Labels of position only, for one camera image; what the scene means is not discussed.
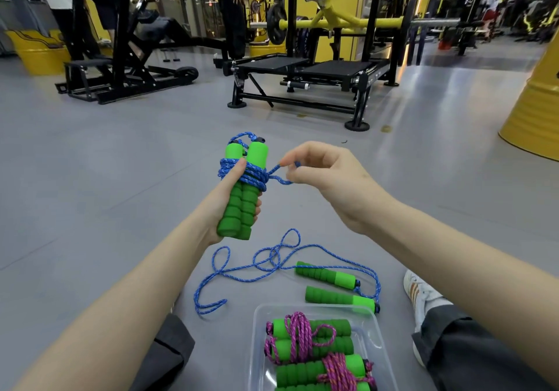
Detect black squat rack platform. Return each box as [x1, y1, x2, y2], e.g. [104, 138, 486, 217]
[214, 0, 422, 132]

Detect person's leg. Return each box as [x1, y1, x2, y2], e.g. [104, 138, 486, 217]
[412, 305, 556, 391]
[130, 314, 196, 391]

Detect black yellow gym machine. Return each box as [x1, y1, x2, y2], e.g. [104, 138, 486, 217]
[515, 0, 559, 44]

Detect large yellow barrel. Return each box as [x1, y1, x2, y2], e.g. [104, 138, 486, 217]
[498, 38, 559, 162]

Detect person's left leg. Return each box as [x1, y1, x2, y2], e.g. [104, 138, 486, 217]
[130, 314, 196, 391]

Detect black weight plate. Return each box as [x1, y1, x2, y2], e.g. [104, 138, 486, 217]
[266, 3, 288, 45]

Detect person's right forearm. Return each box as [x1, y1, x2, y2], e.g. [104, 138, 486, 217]
[371, 198, 559, 391]

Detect person's right leg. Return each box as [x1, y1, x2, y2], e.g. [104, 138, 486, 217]
[412, 305, 556, 391]

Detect blue skipping rope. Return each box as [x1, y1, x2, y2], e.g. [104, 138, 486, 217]
[193, 228, 381, 317]
[217, 132, 302, 242]

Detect clear plastic box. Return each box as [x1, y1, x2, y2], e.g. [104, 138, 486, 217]
[249, 302, 399, 391]

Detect person's left hand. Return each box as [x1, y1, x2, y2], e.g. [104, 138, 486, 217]
[201, 157, 263, 247]

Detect person's left forearm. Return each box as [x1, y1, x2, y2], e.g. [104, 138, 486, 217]
[13, 216, 215, 391]

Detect black wheeled gym machine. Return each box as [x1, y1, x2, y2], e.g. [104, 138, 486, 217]
[54, 0, 200, 105]

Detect person's right white sneaker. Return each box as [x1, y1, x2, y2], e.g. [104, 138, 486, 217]
[402, 269, 453, 368]

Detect person's right hand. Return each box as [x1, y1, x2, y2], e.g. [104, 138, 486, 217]
[279, 141, 394, 235]

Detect yellow barbell bar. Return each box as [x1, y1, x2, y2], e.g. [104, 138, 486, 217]
[249, 0, 462, 32]

